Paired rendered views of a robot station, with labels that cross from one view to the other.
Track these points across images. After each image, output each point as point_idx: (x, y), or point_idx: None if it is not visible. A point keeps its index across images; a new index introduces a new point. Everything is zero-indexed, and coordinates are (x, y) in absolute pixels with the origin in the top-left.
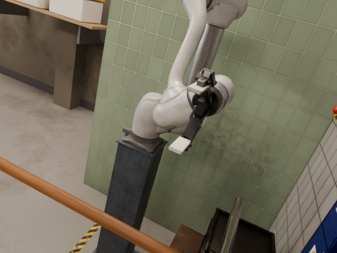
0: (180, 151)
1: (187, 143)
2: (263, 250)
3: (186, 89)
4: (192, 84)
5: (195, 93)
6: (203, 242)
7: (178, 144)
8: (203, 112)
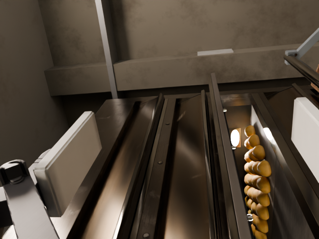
0: (291, 136)
1: (318, 180)
2: None
3: (92, 112)
4: (65, 133)
5: (99, 137)
6: None
7: (305, 134)
8: None
